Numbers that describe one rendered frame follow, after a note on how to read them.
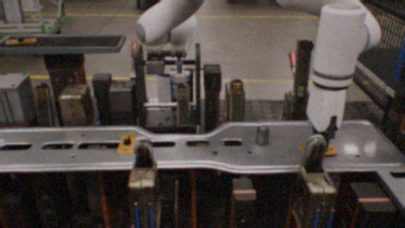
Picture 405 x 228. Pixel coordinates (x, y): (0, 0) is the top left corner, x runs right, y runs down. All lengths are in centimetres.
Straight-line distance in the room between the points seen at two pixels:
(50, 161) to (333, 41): 67
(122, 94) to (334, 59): 57
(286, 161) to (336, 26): 32
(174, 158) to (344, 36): 45
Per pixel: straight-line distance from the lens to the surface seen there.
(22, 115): 112
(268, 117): 171
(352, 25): 79
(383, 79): 137
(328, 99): 83
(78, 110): 106
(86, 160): 91
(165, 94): 148
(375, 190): 90
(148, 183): 74
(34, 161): 95
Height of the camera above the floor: 150
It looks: 29 degrees down
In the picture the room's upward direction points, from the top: straight up
